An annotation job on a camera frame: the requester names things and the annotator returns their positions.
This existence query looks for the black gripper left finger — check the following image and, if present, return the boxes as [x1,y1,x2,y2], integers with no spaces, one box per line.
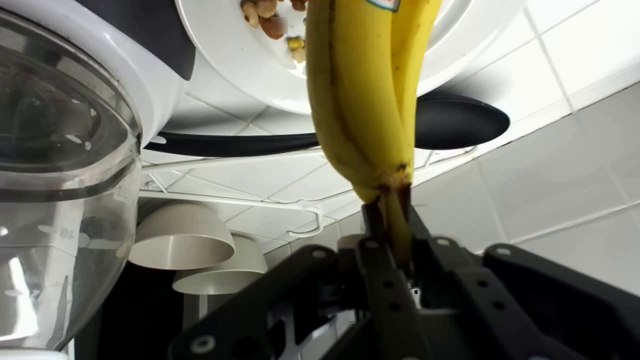
[167,197,428,360]

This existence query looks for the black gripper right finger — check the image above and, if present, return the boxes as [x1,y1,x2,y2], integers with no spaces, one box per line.
[401,197,640,360]

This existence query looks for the yellow banana bunch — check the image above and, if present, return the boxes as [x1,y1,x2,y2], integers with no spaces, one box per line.
[304,0,445,267]

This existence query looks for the white round plate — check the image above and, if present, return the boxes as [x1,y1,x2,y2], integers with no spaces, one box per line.
[174,0,528,117]

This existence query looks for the white round cup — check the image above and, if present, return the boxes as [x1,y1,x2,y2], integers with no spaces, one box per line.
[171,232,271,298]
[128,199,238,271]

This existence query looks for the brown food bits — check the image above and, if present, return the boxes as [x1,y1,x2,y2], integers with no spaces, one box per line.
[238,0,312,65]

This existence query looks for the white wire rack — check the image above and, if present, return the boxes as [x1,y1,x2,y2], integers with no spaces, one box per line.
[138,155,327,240]

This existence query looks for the glass carafe with white handle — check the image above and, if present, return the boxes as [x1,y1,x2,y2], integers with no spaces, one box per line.
[0,0,201,360]

